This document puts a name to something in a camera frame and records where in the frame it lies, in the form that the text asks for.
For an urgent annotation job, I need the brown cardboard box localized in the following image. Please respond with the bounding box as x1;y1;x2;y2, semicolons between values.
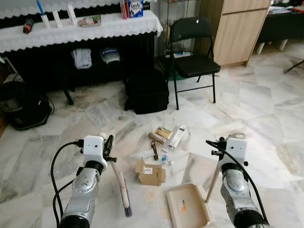
134;158;167;186

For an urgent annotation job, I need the wooden handled brush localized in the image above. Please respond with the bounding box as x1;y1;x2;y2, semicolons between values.
98;132;133;218

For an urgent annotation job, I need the beige dustpan with handle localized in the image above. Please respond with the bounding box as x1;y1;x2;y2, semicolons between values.
166;132;246;228

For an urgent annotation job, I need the long white carton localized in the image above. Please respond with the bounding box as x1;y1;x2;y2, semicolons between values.
167;124;188;149

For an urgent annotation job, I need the brown cardboard tube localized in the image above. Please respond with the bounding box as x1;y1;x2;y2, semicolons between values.
148;132;165;145

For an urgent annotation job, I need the brown stick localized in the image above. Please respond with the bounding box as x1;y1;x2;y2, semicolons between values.
151;141;160;161

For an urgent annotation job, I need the gold packet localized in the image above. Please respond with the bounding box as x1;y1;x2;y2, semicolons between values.
155;126;174;140

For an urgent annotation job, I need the crumpled clear plastic bottle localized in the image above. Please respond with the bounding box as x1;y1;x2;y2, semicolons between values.
160;152;174;166

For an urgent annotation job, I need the black backpack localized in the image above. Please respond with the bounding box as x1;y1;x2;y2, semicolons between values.
124;70;170;115

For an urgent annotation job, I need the white and blue cap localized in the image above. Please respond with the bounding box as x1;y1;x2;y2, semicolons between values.
99;47;121;65

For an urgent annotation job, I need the black folding chair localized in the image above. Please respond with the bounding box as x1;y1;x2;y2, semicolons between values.
167;17;222;111

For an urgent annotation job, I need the grey folded cloth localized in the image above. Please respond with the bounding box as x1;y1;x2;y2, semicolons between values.
71;48;93;70

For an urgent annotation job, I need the black stand leg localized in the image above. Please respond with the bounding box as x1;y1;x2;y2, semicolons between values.
284;59;304;75

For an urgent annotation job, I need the white lace cloth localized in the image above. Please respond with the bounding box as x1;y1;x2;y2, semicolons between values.
0;9;163;53

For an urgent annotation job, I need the light wooden cabinet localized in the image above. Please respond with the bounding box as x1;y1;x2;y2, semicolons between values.
197;0;272;67

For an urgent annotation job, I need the small flat printed box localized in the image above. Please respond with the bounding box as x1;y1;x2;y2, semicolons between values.
78;15;102;28

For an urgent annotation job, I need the white tube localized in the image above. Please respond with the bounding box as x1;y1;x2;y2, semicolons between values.
66;4;77;25
52;10;63;28

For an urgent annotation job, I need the blue and white carton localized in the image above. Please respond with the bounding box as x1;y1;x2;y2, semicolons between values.
120;0;144;19

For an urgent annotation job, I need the dark bench with white legs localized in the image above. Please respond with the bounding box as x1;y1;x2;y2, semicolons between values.
256;0;304;54

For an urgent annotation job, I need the blue toothbrush in white holder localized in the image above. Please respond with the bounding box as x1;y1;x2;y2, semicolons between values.
37;0;51;29

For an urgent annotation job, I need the black and red can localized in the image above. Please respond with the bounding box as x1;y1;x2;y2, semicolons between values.
22;18;35;34

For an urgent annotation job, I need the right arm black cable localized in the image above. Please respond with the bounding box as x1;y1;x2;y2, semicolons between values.
205;140;267;225

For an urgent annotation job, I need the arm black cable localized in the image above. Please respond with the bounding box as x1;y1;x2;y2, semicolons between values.
50;141;85;228
205;140;267;225

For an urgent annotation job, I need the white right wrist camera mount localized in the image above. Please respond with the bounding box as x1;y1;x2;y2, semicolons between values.
223;137;248;167

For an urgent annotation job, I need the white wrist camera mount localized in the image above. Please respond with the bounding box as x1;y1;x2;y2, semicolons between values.
223;137;248;167
83;135;108;168

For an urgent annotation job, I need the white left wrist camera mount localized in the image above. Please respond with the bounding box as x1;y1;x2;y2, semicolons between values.
83;135;108;168

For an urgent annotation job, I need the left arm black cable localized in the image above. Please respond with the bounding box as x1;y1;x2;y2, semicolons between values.
50;141;85;228

